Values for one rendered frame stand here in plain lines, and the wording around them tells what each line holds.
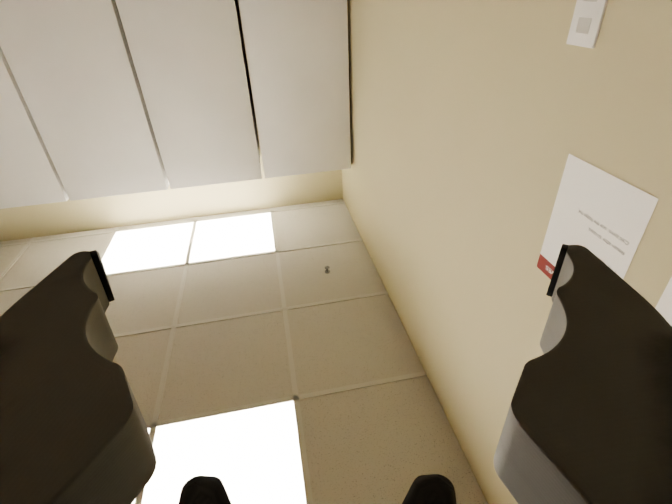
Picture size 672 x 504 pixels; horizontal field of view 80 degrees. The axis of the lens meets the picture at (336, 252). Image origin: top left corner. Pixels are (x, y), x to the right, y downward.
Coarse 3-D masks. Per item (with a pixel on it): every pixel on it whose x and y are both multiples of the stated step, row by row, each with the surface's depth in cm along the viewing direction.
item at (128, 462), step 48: (48, 288) 9; (96, 288) 11; (0, 336) 8; (48, 336) 8; (96, 336) 9; (0, 384) 7; (48, 384) 7; (96, 384) 7; (0, 432) 6; (48, 432) 6; (96, 432) 6; (144, 432) 7; (0, 480) 6; (48, 480) 6; (96, 480) 6; (144, 480) 7
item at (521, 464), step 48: (576, 288) 9; (624, 288) 9; (576, 336) 8; (624, 336) 8; (528, 384) 7; (576, 384) 7; (624, 384) 7; (528, 432) 6; (576, 432) 6; (624, 432) 6; (528, 480) 6; (576, 480) 5; (624, 480) 5
